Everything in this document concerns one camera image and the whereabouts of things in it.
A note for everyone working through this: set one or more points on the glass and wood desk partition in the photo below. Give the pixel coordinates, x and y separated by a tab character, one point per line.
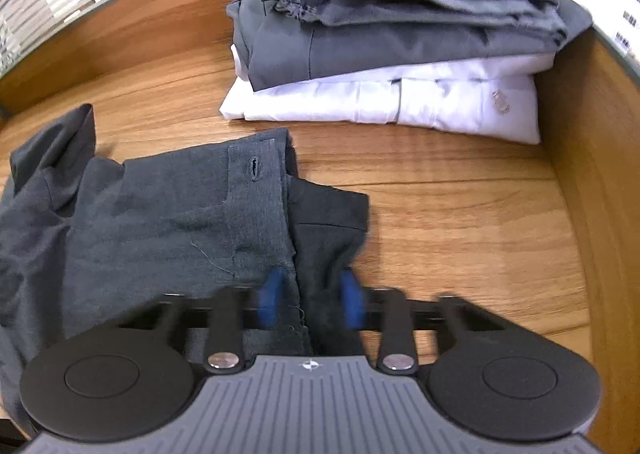
150	19
590	184

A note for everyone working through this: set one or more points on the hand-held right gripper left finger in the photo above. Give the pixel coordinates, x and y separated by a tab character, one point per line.
274	296

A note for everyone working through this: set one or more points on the grey folded pants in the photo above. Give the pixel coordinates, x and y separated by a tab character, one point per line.
380	51

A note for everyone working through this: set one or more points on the white folded shirt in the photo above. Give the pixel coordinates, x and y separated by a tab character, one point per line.
450	101

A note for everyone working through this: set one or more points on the dark grey pants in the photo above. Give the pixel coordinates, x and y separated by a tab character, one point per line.
160	224

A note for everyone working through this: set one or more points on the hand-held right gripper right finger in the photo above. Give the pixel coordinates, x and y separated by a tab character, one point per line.
351	301

